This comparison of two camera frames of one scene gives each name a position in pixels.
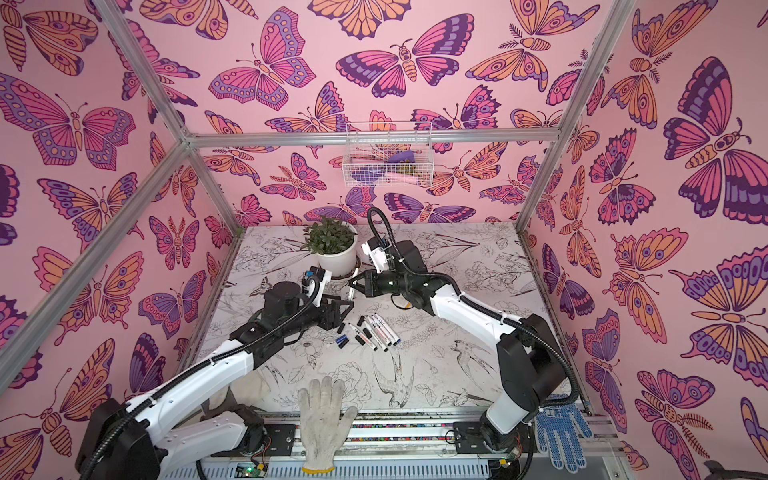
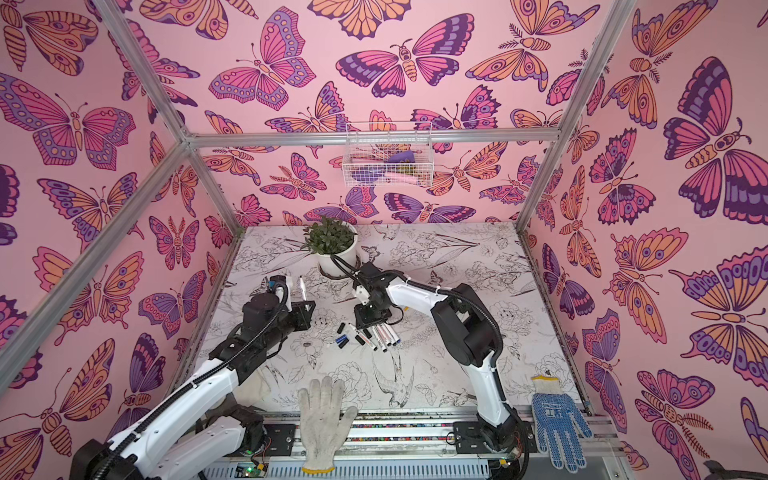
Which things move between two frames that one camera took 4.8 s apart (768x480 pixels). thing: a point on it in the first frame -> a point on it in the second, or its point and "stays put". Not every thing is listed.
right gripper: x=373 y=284 -> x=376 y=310
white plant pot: x=342 y=263 stays put
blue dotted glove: x=556 y=429 stays put
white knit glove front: x=323 y=422 stays put
